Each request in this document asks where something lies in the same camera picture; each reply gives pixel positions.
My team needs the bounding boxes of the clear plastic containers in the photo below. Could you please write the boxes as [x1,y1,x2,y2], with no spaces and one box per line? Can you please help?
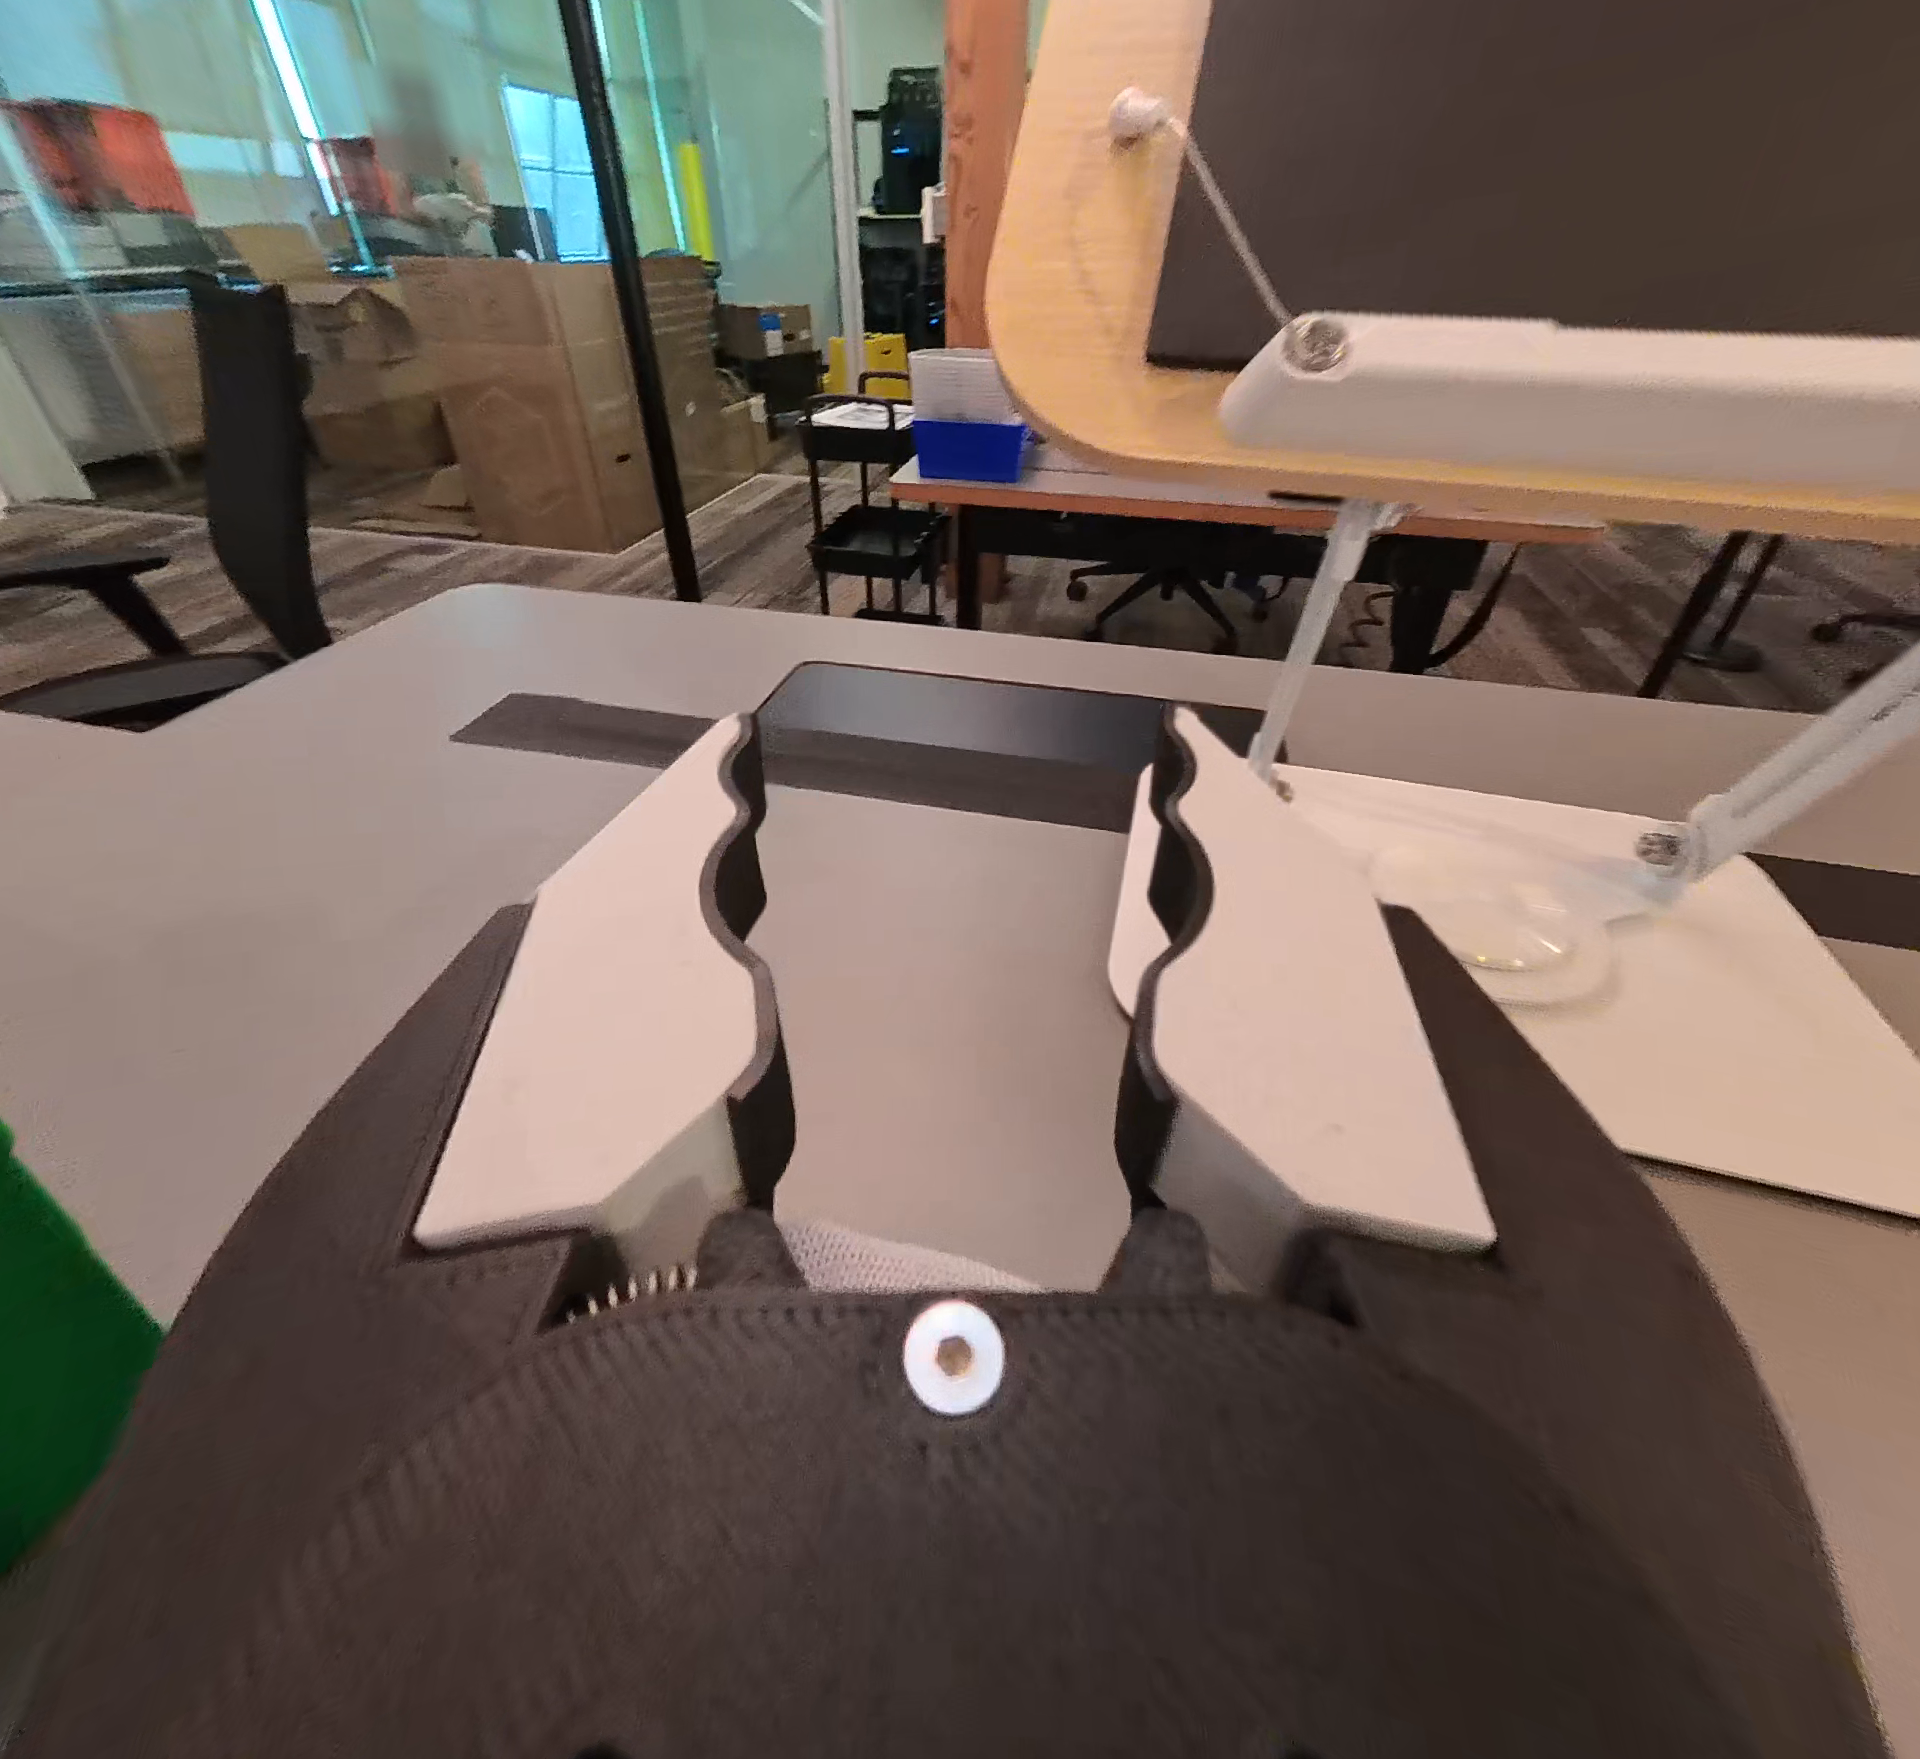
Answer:
[906,346,1021,427]

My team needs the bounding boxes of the black office chair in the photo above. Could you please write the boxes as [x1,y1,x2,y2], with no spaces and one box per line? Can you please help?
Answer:
[0,265,334,725]

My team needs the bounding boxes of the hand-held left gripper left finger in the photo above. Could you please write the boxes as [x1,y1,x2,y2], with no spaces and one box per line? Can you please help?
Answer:
[406,712,797,1256]

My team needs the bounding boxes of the large cardboard box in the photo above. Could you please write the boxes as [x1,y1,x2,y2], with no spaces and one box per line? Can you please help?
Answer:
[395,254,753,554]

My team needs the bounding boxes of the white post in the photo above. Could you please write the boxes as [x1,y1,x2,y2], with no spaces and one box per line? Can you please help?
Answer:
[812,0,866,410]

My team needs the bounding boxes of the black floor-to-ceiling pole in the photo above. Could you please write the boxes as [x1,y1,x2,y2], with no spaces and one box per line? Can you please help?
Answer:
[521,0,705,607]

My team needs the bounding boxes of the green plastic bin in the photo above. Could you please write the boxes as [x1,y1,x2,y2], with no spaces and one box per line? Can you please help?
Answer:
[0,1113,169,1582]

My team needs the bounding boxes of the small cardboard box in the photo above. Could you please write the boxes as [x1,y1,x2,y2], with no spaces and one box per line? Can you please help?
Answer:
[275,273,454,481]

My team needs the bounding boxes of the black rolling cart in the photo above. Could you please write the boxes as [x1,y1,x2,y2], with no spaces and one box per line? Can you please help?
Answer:
[802,390,948,625]

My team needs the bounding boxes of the black desk cable channel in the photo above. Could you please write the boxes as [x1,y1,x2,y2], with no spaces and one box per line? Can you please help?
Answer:
[451,661,1920,957]

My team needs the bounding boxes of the wood-edged background table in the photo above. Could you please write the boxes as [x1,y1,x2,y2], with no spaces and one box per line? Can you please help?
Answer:
[890,460,1607,638]

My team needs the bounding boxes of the black shelf unit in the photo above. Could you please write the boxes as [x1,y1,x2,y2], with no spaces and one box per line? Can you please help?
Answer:
[856,67,948,351]

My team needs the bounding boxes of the white cord with peg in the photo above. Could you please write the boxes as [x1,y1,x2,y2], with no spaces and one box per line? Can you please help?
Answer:
[1107,87,1328,357]

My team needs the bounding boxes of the blue plastic bin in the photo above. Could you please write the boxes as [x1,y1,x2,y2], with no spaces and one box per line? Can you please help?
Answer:
[912,417,1033,481]

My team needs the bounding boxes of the black chair base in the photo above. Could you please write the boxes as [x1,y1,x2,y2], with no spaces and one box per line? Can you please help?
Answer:
[1067,562,1279,661]

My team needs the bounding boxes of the wooden column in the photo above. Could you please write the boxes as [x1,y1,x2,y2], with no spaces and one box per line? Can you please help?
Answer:
[941,0,1040,351]

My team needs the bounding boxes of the wood-framed dark divider panel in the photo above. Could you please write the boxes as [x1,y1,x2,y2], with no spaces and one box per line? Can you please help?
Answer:
[982,0,1920,539]

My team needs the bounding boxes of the white lamp stand with base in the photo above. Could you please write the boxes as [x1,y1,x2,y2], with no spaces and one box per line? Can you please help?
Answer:
[1107,761,1920,1221]

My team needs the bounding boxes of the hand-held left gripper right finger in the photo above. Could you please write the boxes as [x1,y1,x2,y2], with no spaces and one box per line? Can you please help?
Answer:
[1117,705,1503,1280]

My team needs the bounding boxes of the person's left hand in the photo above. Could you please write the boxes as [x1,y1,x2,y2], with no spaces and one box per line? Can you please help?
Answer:
[778,1217,1040,1295]

